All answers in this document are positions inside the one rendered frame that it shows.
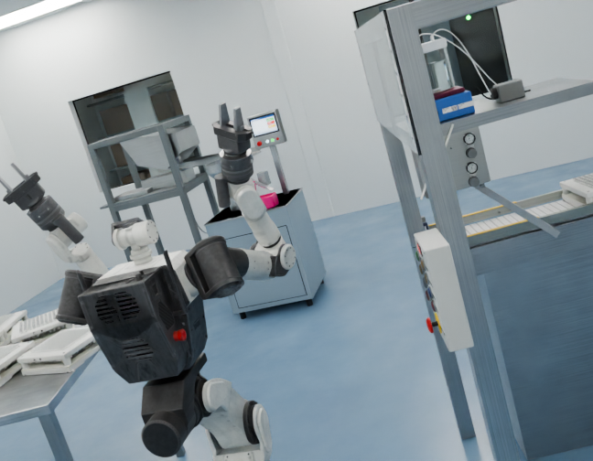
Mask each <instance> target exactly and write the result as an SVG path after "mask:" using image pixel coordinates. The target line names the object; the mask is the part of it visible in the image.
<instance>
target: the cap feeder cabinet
mask: <svg viewBox="0 0 593 461"><path fill-rule="evenodd" d="M302 189H303V188H297V189H293V190H289V193H288V194H285V195H284V194H283V192H282V193H278V194H276V195H277V198H278V202H279V203H278V204H277V205H276V206H275V207H274V208H271V209H267V210H266V212H267V214H268V216H269V217H270V219H271V220H272V221H273V222H274V223H275V225H276V227H277V228H278V229H279V231H280V235H281V236H282V237H283V239H284V241H285V243H286V244H291V245H292V246H293V247H294V249H295V251H296V261H295V264H294V266H293V267H292V268H291V269H290V270H289V271H288V272H287V274H286V275H285V276H282V277H275V278H274V279H272V280H268V281H253V280H252V281H249V280H244V285H243V287H242V288H241V289H240V290H239V291H238V292H236V293H235V294H234V295H229V296H228V298H229V301H230V304H231V307H232V312H233V313H234V314H238V313H239V314H240V317H241V319H245V318H246V317H247V316H246V314H245V312H247V311H252V310H256V309H261V308H266V307H271V306H280V305H284V304H289V303H294V302H298V301H303V300H306V302H307V306H312V305H313V302H312V298H313V297H314V295H315V293H316V292H317V290H318V288H319V286H320V285H321V284H324V281H323V278H324V276H325V274H326V270H325V266H324V263H323V260H322V257H321V253H320V250H319V247H318V241H317V238H316V234H315V232H314V228H313V225H312V222H311V218H310V216H309V212H308V209H307V203H306V200H305V197H304V193H303V190H302ZM204 227H205V228H206V231H207V233H208V236H209V237H210V236H214V235H220V236H223V237H224V238H225V240H226V244H227V247H233V248H242V249H246V250H250V248H251V246H252V245H253V244H254V243H256V241H257V239H256V238H255V237H254V235H253V231H252V229H251V228H250V226H249V225H248V223H247V221H246V220H245V218H244V217H243V215H242V212H241V211H240V210H237V211H231V209H230V207H228V208H225V209H223V210H222V211H220V212H219V213H218V214H217V215H215V216H214V217H213V218H212V219H211V220H209V221H208V222H207V223H205V224H204Z"/></svg>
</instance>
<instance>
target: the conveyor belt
mask: <svg viewBox="0 0 593 461"><path fill-rule="evenodd" d="M575 207H576V206H575V205H573V204H570V203H568V202H566V201H563V200H559V201H556V202H552V203H548V204H545V205H542V206H538V207H535V208H531V209H526V211H528V212H530V213H531V214H533V215H535V217H541V216H544V215H548V214H552V213H555V212H558V211H562V210H565V209H572V208H575ZM591 215H593V213H590V214H588V215H584V216H580V217H576V218H573V219H570V220H563V221H560V222H557V223H553V224H549V225H551V226H553V225H556V224H560V223H564V222H567V221H571V220H577V219H580V218H584V217H587V216H591ZM521 220H525V218H523V217H521V216H520V215H518V214H516V213H515V212H514V213H512V214H508V215H504V216H500V217H498V218H494V219H490V220H484V221H481V222H478V223H474V224H470V225H467V226H465V229H466V233H467V235H470V234H473V233H477V232H481V231H486V230H490V229H494V228H497V227H500V226H504V225H507V224H511V223H514V222H518V221H521ZM539 229H541V228H535V229H532V230H526V231H523V232H519V233H515V234H512V235H509V236H505V237H501V238H498V239H495V240H491V241H485V242H482V243H478V244H474V245H470V246H469V247H470V248H471V247H474V246H478V245H481V244H485V243H488V242H492V241H497V240H501V239H505V238H509V237H512V236H515V235H519V234H523V233H526V232H529V231H536V230H539Z"/></svg>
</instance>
